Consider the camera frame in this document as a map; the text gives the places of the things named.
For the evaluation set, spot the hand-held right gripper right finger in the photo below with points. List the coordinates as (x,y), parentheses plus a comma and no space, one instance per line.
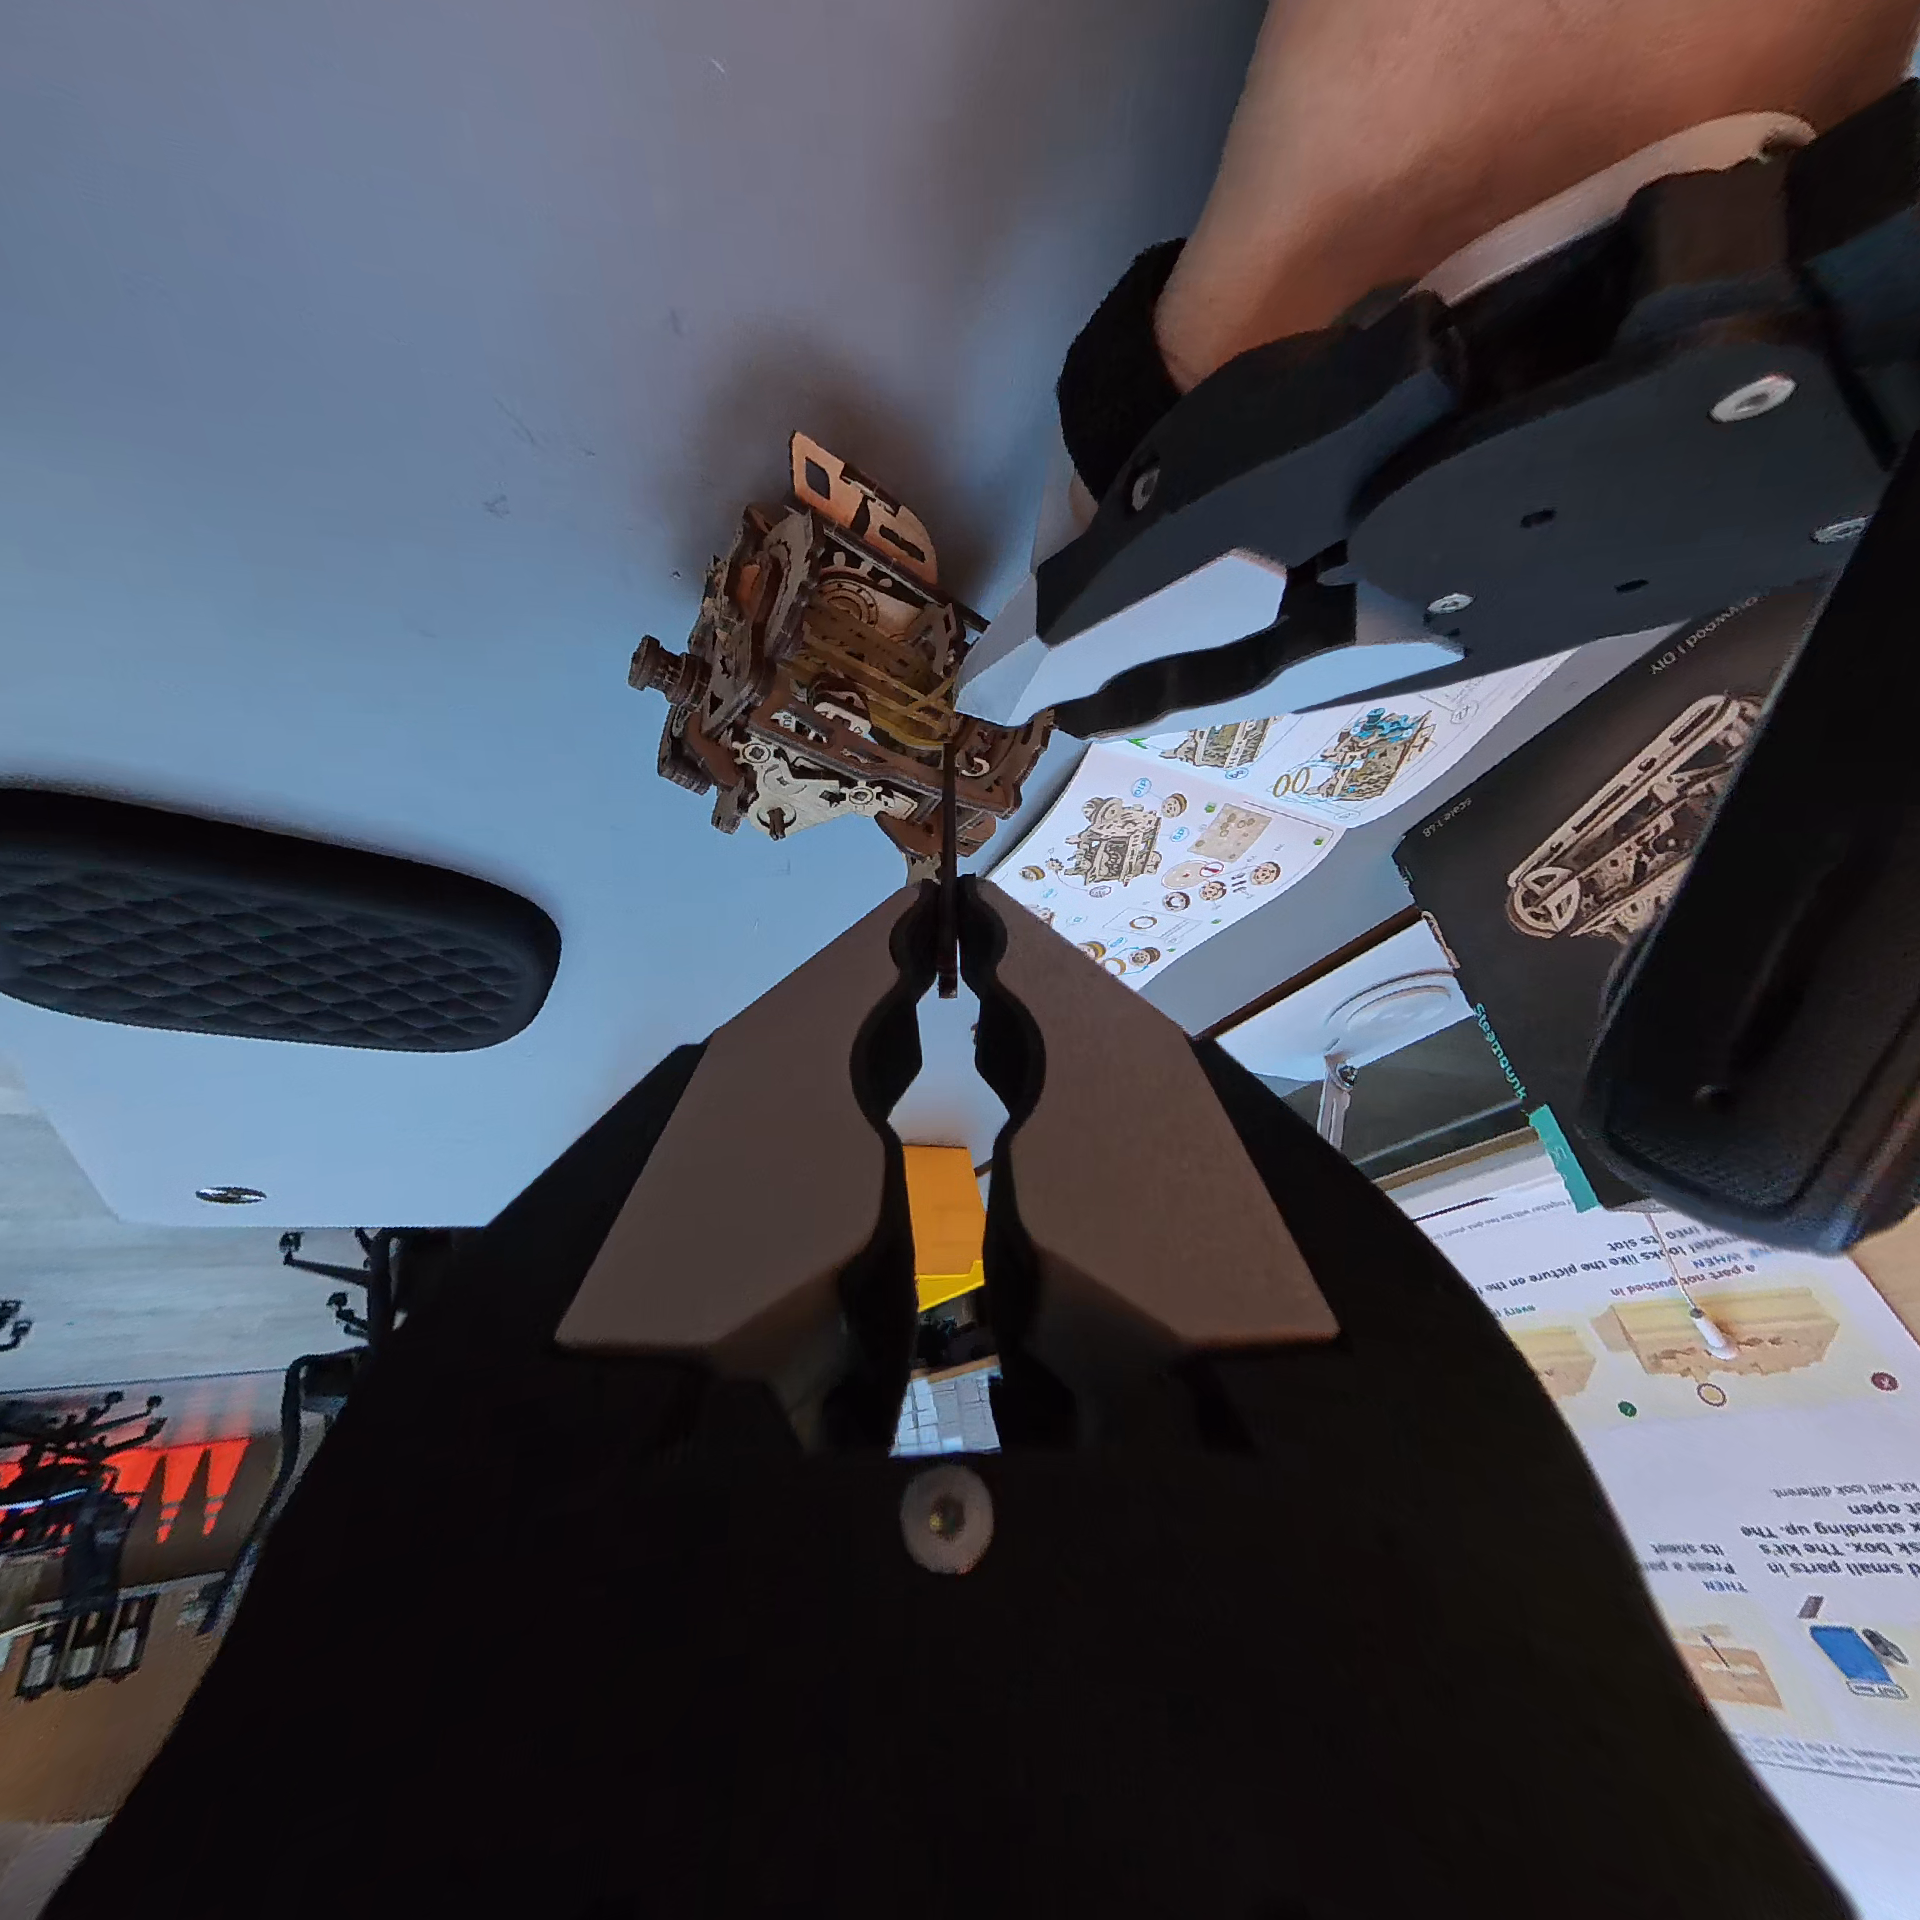
(1154,1201)

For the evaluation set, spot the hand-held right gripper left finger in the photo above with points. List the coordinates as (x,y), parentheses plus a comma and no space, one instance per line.
(734,1201)

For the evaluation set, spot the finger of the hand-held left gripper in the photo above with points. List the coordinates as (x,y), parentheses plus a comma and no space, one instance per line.
(1336,672)
(1154,616)

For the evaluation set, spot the yellow rubber band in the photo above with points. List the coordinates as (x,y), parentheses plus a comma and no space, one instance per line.
(907,732)

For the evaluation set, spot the thin wooden stick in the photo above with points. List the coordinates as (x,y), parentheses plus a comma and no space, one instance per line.
(948,902)

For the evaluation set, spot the wooden mechanical model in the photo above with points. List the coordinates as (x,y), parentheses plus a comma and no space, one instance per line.
(809,705)

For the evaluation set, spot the person's left forearm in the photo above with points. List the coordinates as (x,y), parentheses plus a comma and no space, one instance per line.
(1425,148)

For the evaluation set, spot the black model kit box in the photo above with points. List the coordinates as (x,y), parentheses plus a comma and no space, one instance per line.
(1575,840)

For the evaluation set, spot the open instruction booklet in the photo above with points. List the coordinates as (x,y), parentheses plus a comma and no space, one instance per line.
(1230,840)

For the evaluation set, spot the yellow box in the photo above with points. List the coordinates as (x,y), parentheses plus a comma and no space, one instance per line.
(944,1215)

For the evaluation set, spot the white keyboard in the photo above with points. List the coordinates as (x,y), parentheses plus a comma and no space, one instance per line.
(948,1417)

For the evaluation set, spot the white round disc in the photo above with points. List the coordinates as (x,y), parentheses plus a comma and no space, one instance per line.
(1402,1008)

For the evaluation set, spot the metal table grommet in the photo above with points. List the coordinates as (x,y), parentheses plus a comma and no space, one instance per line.
(230,1194)

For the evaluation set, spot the black quilted pad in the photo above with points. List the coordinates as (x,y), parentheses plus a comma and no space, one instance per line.
(270,921)

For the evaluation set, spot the white instruction sheet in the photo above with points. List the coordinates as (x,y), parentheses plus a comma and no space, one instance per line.
(1769,1441)

